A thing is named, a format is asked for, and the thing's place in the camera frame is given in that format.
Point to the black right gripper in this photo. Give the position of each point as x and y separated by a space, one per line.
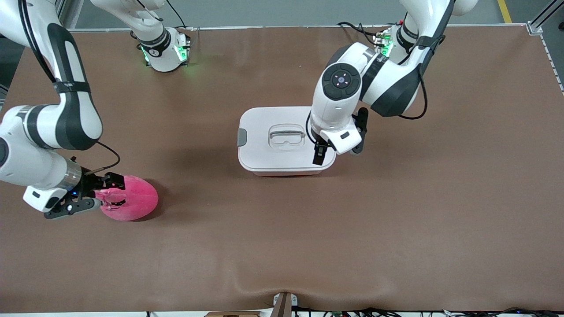
94 183

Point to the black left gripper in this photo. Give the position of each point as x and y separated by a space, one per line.
318 155

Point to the pink plush toy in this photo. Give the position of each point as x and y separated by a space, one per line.
141 198

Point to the white box lid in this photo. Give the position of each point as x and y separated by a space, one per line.
260 154

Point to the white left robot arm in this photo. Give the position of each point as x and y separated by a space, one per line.
396 83

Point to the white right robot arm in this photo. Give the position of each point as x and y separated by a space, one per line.
75 119

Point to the pink plastic storage box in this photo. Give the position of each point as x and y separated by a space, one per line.
286 174

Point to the brown table mat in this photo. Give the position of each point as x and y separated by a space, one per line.
282 242

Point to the wooden board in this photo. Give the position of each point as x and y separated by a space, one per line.
231 315

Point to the silver table edge rail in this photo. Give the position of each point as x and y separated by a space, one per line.
286 27

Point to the metal table edge bracket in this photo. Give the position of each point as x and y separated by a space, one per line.
284 304

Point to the aluminium frame profile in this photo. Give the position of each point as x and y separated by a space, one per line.
546 13
70 13

